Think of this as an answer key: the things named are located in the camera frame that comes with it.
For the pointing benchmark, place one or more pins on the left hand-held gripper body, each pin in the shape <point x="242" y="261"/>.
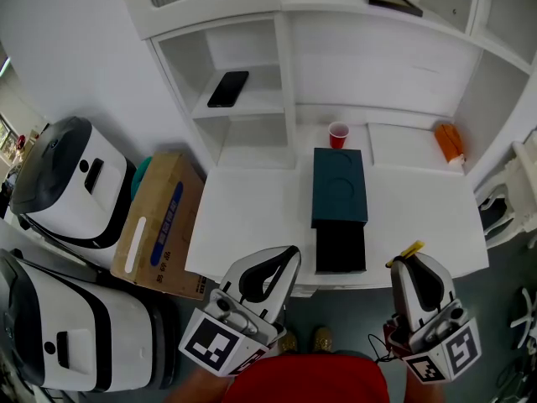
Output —
<point x="235" y="330"/>

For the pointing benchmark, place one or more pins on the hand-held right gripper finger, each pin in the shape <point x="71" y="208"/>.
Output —
<point x="442" y="281"/>
<point x="405" y="292"/>

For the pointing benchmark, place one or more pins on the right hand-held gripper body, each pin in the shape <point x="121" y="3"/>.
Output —
<point x="444" y="342"/>

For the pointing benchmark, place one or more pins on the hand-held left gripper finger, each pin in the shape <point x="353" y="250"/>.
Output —
<point x="241" y="267"/>
<point x="289" y="284"/>

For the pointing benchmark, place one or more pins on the yellow utility knife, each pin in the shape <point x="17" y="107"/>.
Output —
<point x="413" y="248"/>

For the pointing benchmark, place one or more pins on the dark teal box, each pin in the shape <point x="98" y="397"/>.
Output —
<point x="339" y="191"/>

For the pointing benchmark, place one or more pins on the person's left forearm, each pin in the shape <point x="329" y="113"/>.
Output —
<point x="197" y="386"/>

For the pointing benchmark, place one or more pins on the person's right forearm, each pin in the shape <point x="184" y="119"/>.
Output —
<point x="423" y="390"/>

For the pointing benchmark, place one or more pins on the brown cardboard box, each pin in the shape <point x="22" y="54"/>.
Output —
<point x="163" y="221"/>

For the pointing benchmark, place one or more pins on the person's left shoe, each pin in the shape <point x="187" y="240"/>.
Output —
<point x="288" y="342"/>

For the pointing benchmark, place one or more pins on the person's shoe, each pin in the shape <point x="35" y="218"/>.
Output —
<point x="323" y="340"/>
<point x="288" y="342"/>

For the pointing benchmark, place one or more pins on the person's right shoe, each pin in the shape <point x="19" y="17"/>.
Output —
<point x="323" y="340"/>

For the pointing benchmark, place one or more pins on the white office chair base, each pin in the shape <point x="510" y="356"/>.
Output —
<point x="524" y="321"/>

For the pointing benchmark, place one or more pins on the person's red shirt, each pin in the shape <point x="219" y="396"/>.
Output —
<point x="306" y="380"/>

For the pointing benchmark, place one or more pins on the white ornate chair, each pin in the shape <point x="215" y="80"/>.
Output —
<point x="509" y="183"/>

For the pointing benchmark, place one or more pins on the teal round object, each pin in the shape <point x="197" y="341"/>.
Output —
<point x="140" y="174"/>

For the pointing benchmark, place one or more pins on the orange bag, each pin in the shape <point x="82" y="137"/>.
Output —
<point x="449" y="141"/>

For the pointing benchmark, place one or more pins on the white and black robot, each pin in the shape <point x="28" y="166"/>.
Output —
<point x="75" y="183"/>
<point x="84" y="334"/>

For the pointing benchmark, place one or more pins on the red plastic cup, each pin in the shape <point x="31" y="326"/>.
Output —
<point x="338" y="137"/>

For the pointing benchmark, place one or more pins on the black smartphone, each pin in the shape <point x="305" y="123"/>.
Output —
<point x="228" y="89"/>

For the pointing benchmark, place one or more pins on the white shelf unit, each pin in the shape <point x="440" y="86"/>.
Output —
<point x="377" y="65"/>

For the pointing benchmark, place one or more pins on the dark picture frame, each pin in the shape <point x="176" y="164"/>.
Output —
<point x="392" y="1"/>

